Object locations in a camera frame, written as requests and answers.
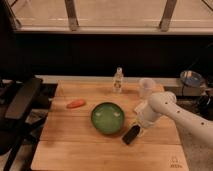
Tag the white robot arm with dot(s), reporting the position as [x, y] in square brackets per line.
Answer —
[164, 103]

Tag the black eraser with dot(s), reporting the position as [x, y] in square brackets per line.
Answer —
[130, 135]

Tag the translucent plastic cup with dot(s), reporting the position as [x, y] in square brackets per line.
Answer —
[146, 87]

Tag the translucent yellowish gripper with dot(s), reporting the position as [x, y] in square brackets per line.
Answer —
[140, 130]

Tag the green bowl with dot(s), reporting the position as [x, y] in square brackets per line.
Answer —
[108, 118]

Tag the orange carrot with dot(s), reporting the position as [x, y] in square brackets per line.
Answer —
[76, 104]

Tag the round blue-grey dish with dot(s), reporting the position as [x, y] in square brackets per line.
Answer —
[191, 78]

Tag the clear spray bottle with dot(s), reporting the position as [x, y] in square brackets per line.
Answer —
[118, 80]

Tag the black office chair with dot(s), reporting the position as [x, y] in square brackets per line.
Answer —
[31, 94]

